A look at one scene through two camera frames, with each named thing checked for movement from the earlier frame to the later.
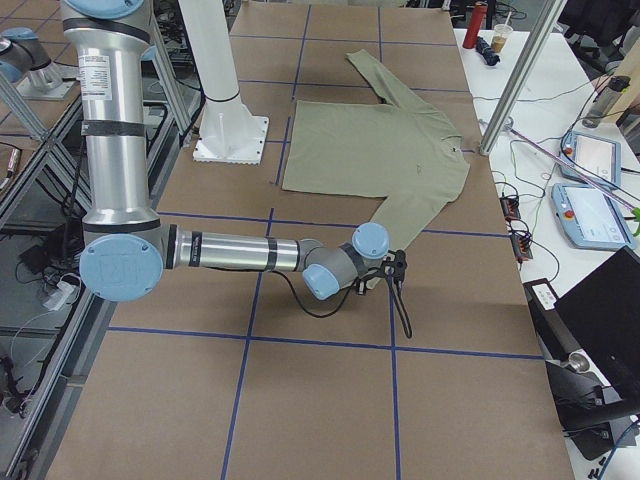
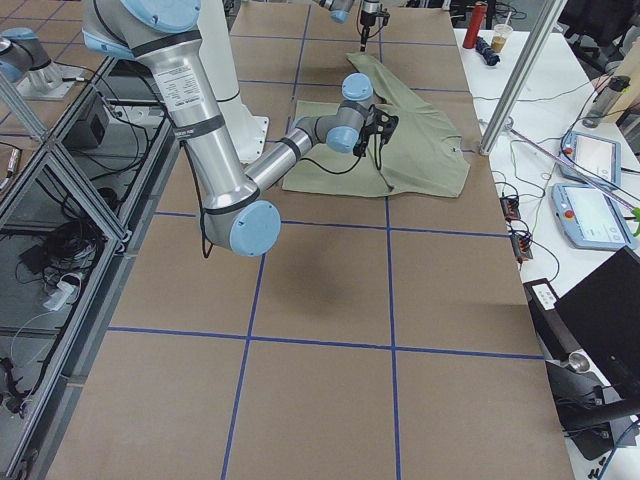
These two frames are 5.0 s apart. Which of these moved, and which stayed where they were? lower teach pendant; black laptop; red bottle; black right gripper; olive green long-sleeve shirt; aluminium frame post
Moved: olive green long-sleeve shirt; black right gripper
Stayed: red bottle; lower teach pendant; aluminium frame post; black laptop
